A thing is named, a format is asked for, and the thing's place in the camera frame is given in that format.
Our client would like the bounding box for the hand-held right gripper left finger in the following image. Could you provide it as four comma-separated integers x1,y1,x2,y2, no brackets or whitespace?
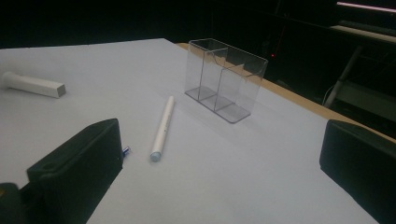
20,118,123,224

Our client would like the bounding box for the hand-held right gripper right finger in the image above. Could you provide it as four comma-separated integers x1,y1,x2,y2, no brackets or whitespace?
319,119,396,224

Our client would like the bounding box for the white pen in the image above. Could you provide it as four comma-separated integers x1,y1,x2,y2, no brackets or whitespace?
149,95,176,163

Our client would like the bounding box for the white metal stand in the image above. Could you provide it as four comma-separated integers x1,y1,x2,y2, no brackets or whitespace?
321,24,396,123

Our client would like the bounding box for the pink light strip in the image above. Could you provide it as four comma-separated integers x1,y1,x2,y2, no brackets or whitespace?
335,1,396,14

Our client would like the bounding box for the white square bar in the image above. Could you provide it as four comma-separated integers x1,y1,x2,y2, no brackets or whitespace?
1,71,67,99

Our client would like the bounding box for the clear acrylic pen holder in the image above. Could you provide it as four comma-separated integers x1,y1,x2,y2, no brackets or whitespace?
184,37,269,124

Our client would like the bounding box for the white table cover sheet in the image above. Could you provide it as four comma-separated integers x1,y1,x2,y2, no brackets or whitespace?
0,37,379,224

